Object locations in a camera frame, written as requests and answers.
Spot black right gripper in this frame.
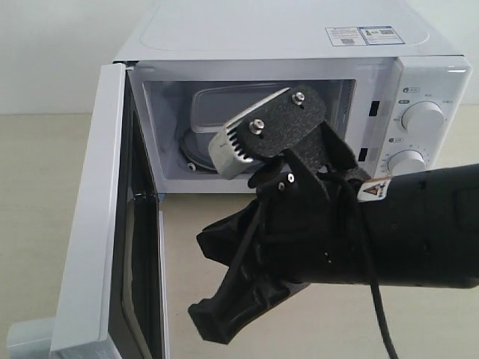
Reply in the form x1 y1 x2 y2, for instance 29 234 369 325
188 126 370 334

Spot white microwave door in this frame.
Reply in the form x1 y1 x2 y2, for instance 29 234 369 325
6 63 170 358

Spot white plastic lidded container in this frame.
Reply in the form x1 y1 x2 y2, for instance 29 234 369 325
190 82 288 133

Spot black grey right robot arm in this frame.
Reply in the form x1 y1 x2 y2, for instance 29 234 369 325
188 130 478 343

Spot lower white microwave knob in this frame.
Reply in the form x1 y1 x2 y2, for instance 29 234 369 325
387 150 426 176

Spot white microwave knob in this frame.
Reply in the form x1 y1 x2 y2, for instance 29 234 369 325
401 101 445 135
387 150 426 176

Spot upper white microwave knob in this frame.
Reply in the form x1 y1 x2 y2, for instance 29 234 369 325
401 101 445 135

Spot white microwave oven body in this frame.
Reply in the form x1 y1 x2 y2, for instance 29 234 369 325
115 1 472 194

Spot blue white warning sticker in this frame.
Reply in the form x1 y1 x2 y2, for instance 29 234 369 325
325 26 404 47

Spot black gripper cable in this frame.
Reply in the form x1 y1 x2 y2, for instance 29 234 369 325
325 175 400 359

